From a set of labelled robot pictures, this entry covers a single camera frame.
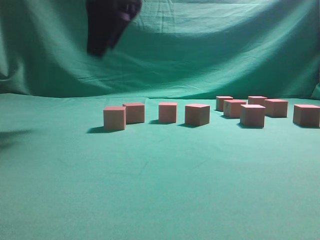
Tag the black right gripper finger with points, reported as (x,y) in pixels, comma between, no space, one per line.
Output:
(125,11)

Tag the green cloth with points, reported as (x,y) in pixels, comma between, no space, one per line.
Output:
(63,176)

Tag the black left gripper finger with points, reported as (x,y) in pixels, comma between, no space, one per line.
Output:
(100,24)

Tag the pink cube column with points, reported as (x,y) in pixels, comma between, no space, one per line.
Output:
(220,102)
(252,115)
(114,118)
(197,114)
(257,100)
(135,112)
(276,108)
(167,112)
(232,108)

